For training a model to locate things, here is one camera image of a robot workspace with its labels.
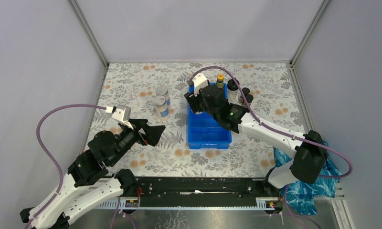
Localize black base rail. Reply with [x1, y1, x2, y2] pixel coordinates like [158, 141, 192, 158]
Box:
[96, 176, 282, 209]

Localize silver lid jar rear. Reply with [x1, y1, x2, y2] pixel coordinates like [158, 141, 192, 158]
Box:
[156, 85, 171, 108]

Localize small brown spice bottle front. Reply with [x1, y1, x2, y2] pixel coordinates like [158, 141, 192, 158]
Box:
[244, 94, 254, 106]

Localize small brown spice bottle rear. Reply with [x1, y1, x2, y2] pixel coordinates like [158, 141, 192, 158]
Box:
[239, 87, 250, 104]

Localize silver lid jar white beads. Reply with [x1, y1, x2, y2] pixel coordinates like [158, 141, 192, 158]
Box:
[153, 95, 169, 121]

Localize clear jar black lid right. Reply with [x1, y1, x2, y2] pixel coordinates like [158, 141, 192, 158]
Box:
[227, 79, 239, 101]

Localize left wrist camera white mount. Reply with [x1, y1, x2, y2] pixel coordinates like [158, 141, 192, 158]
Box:
[106, 105, 134, 129]

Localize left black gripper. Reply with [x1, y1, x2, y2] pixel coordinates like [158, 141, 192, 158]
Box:
[109, 119, 167, 167]

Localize blue plastic divided bin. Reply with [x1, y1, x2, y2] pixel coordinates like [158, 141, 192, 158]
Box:
[187, 87, 232, 149]

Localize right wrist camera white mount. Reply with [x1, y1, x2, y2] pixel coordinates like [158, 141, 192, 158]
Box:
[188, 73, 210, 96]

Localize blue patterned cloth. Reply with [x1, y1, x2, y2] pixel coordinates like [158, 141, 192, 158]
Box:
[274, 148, 341, 215]

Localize sauce bottle red label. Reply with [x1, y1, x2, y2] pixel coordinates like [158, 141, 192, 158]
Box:
[216, 73, 224, 90]

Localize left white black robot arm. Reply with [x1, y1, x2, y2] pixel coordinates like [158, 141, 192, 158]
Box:
[20, 119, 166, 229]

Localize small brown spice bottle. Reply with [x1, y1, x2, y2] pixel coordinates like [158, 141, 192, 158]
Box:
[244, 94, 254, 106]
[239, 87, 250, 104]

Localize floral tablecloth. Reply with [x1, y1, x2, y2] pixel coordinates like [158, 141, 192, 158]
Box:
[98, 62, 304, 177]

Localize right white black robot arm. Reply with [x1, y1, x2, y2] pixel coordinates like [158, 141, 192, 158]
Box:
[184, 85, 328, 197]

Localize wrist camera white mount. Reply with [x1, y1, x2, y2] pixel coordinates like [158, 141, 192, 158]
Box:
[188, 73, 210, 96]
[106, 105, 134, 129]

